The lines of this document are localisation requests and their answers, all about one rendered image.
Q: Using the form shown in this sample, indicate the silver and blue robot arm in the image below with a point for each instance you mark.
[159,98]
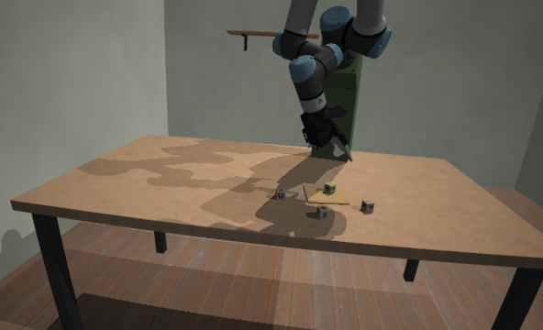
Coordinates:
[343,37]

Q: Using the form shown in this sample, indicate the tan letter block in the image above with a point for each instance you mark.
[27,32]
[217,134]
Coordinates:
[280,194]
[330,187]
[367,205]
[322,212]

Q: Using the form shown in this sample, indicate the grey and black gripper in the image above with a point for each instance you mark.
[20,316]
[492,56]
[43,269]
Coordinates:
[324,130]

